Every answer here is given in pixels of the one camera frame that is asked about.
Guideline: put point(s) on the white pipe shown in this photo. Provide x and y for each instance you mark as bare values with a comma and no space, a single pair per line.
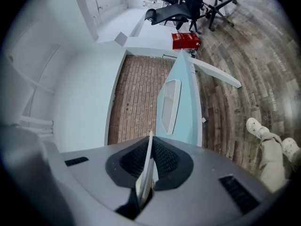
35,120

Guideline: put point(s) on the white clog shoe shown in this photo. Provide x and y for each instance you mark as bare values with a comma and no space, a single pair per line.
256,126
291,147

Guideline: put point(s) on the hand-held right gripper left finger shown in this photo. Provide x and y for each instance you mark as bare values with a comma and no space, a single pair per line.
122,171

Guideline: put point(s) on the person's beige trouser leg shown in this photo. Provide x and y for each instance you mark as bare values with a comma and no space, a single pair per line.
272,163

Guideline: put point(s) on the thin white item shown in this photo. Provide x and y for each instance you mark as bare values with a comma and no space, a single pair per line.
147,168

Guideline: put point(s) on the red cardboard box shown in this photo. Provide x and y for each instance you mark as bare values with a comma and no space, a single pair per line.
184,41

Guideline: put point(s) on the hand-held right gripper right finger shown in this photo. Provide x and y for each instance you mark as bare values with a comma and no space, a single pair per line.
171,166

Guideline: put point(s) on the light blue table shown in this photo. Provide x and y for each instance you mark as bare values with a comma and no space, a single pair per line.
189,107

